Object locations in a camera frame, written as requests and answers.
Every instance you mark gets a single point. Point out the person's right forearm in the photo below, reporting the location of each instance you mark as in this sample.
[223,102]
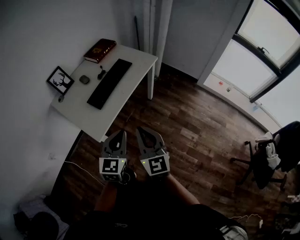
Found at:
[180,189]

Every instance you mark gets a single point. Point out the thin black pole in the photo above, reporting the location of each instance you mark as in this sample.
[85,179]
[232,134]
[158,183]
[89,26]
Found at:
[137,32]

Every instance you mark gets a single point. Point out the brown hardcover book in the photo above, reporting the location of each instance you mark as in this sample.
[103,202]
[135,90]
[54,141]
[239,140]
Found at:
[99,50]

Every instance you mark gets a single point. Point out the white cloth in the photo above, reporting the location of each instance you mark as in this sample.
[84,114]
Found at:
[273,157]

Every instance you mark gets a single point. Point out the white table leg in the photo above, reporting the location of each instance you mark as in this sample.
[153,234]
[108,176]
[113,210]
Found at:
[150,84]

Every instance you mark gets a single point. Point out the black office chair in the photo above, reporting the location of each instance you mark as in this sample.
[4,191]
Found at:
[260,173]

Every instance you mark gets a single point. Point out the black framed deer picture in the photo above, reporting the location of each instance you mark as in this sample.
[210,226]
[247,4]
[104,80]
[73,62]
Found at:
[59,80]

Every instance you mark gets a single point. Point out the grey waist bag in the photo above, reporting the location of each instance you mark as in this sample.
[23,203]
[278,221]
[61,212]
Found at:
[236,234]

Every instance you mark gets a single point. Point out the small round grey object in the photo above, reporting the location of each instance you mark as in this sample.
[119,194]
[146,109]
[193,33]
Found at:
[60,99]

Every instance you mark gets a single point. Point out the grey computer mouse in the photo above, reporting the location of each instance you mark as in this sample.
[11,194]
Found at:
[84,79]

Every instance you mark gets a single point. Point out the dark jacket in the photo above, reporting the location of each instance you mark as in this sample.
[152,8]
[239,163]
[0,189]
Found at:
[290,140]

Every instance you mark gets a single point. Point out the black round stool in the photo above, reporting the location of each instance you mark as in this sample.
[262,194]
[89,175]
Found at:
[44,225]

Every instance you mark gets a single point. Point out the white vertical pipe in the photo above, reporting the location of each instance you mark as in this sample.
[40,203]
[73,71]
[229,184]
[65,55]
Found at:
[164,35]
[149,25]

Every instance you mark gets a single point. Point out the plaid bedding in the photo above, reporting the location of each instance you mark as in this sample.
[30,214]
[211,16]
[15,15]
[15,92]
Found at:
[28,206]

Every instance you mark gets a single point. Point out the black keyboard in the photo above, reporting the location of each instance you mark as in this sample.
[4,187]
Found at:
[109,84]

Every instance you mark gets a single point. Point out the small grey knob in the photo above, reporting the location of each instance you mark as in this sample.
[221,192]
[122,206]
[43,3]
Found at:
[228,89]

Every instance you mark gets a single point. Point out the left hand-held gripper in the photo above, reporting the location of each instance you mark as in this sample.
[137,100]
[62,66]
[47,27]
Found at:
[112,167]

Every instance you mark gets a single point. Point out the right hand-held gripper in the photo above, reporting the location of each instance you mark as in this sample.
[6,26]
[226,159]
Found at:
[157,165]

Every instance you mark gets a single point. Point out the person's left forearm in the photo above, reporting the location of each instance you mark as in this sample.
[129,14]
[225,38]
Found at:
[105,194]

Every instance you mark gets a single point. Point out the person's black shirt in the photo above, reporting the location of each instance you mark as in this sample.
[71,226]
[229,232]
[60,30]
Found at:
[152,218]

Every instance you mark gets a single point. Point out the blue sticker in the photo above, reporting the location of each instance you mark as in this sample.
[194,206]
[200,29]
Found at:
[257,106]

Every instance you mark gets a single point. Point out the window with dark frame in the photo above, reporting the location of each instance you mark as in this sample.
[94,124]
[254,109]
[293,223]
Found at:
[243,68]

